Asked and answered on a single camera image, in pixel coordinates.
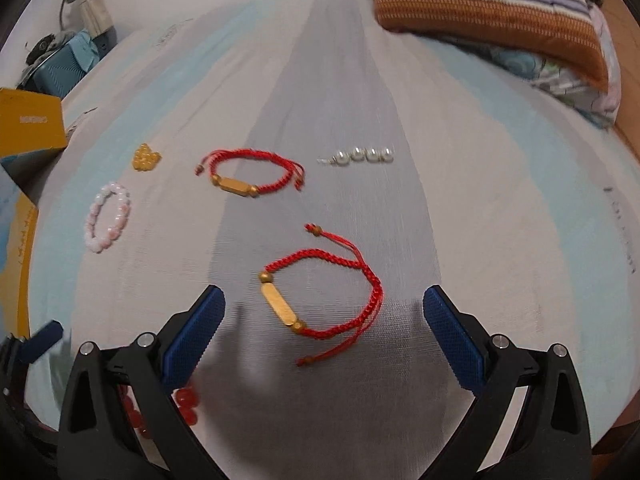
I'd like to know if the red bead bracelet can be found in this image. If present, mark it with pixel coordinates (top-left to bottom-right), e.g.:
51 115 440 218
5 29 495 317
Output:
117 382 201 441

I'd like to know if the yellow blue cardboard box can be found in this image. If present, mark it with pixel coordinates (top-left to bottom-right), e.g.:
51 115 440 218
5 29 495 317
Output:
0 88 67 336

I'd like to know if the striped bed sheet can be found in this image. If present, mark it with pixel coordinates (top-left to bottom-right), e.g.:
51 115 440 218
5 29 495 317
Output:
27 0 639 479

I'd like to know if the floral pillow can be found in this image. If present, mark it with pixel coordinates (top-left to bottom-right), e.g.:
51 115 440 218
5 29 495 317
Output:
448 2 622 128

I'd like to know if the wooden bed headboard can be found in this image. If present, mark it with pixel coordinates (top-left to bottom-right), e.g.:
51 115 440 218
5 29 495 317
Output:
601 0 640 158

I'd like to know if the striped colourful pillow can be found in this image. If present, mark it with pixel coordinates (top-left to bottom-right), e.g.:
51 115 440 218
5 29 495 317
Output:
373 0 608 91

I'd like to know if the pink bead bracelet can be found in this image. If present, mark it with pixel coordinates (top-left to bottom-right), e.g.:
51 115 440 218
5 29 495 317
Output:
83 181 132 254

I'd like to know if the yellow bead bracelet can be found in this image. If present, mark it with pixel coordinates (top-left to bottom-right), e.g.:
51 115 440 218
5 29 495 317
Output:
131 142 163 172

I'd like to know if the white pearl string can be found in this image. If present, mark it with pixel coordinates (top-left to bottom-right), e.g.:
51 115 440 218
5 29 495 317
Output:
316 145 395 166

